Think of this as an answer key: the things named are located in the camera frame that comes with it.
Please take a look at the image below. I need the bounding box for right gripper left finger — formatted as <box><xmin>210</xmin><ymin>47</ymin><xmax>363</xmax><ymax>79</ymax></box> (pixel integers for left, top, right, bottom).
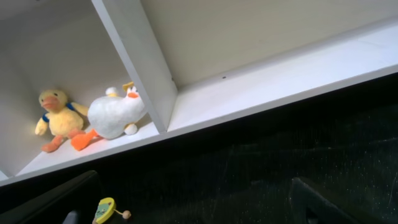
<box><xmin>0</xmin><ymin>170</ymin><xmax>103</xmax><ymax>224</ymax></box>

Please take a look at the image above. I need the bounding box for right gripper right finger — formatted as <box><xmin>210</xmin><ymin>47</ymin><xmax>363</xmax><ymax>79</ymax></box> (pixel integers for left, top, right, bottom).
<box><xmin>289</xmin><ymin>177</ymin><xmax>369</xmax><ymax>224</ymax></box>

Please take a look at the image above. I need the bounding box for yellow rattle drum toy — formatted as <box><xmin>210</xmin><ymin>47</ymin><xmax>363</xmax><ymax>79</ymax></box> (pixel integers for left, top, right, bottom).
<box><xmin>91</xmin><ymin>197</ymin><xmax>132</xmax><ymax>224</ymax></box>

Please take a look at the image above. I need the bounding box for white plush duck yellow hat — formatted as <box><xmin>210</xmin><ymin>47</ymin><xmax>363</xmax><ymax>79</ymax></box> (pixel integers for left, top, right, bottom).
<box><xmin>70</xmin><ymin>81</ymin><xmax>149</xmax><ymax>152</ymax></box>

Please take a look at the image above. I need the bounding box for white shelf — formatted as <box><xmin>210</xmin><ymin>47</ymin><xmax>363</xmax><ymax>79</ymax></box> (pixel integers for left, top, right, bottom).
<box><xmin>0</xmin><ymin>0</ymin><xmax>398</xmax><ymax>188</ymax></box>

